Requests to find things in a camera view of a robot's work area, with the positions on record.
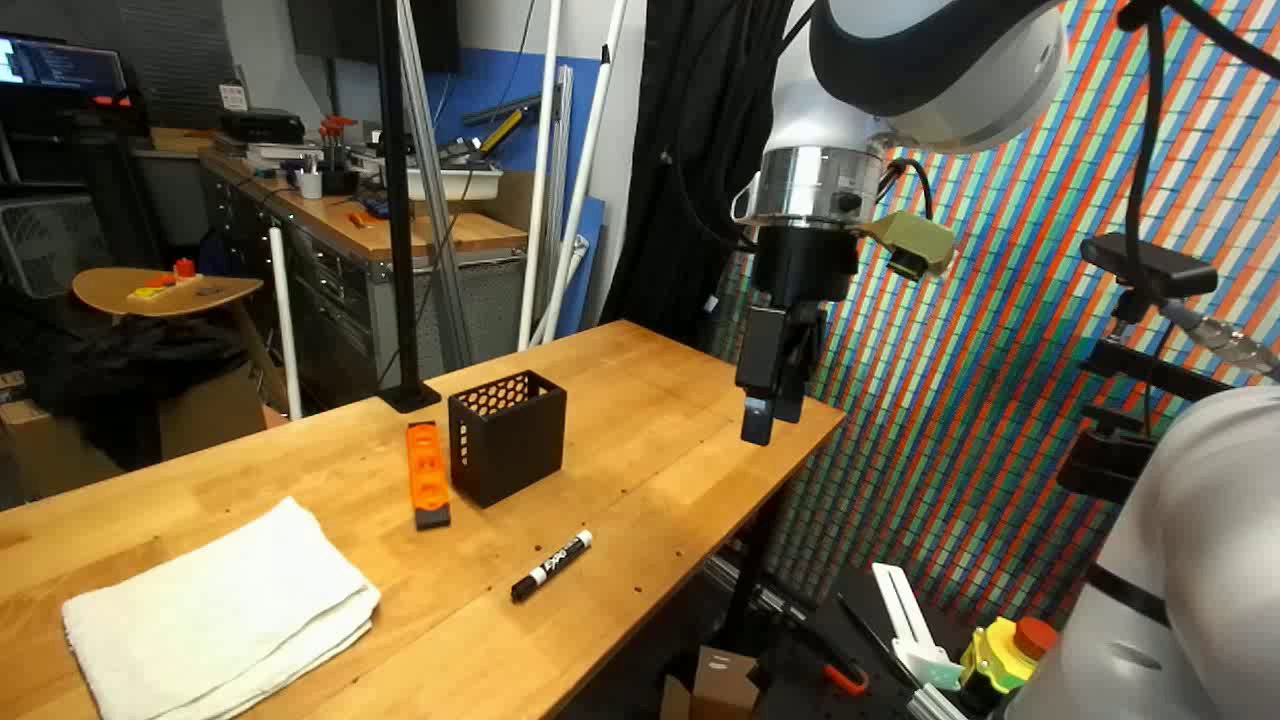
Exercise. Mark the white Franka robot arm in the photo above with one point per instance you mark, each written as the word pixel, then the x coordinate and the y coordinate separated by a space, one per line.
pixel 935 52

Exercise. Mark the white cloth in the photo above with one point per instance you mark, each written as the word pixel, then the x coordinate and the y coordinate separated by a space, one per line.
pixel 223 613

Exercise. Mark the cardboard box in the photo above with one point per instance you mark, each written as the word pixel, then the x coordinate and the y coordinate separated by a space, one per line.
pixel 722 683

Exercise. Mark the black pole stand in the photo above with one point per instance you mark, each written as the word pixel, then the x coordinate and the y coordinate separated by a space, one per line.
pixel 396 200

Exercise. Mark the computer monitor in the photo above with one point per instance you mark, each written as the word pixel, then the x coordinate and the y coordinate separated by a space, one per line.
pixel 62 67

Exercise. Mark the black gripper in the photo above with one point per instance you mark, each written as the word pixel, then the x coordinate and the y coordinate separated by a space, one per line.
pixel 804 263

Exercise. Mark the white bottle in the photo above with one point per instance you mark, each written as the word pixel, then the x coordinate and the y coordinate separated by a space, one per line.
pixel 310 183

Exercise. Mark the white aluminium rail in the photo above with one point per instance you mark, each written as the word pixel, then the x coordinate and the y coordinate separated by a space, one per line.
pixel 905 621

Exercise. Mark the black perforated box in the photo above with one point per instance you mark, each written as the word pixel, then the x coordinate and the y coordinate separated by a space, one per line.
pixel 507 440

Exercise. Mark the orange torpedo level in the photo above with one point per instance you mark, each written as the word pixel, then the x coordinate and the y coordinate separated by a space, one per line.
pixel 424 475

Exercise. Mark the black marker pen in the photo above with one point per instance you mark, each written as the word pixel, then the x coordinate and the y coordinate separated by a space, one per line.
pixel 554 566

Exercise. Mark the short white pole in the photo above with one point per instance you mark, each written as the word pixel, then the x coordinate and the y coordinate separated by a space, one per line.
pixel 285 335

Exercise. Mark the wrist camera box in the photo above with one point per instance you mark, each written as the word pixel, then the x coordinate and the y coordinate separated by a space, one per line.
pixel 912 240

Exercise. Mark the yellow emergency stop button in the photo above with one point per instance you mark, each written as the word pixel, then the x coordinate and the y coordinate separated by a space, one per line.
pixel 1003 656

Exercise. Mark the black camera stand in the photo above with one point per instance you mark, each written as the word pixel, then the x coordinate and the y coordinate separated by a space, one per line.
pixel 1145 265

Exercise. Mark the colourful patterned screen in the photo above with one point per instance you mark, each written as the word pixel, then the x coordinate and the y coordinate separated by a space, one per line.
pixel 985 403

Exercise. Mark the long white pole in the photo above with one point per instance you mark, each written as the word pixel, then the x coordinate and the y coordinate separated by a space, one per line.
pixel 546 161
pixel 587 174

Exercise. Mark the grey metal pole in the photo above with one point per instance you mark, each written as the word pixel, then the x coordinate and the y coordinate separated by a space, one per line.
pixel 435 200

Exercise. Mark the black curtain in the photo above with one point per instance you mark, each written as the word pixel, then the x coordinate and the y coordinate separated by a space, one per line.
pixel 692 161

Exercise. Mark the round wooden stool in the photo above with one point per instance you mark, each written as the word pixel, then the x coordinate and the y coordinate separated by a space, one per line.
pixel 155 291

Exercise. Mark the wooden top workbench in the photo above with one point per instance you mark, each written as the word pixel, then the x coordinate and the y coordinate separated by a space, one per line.
pixel 346 232

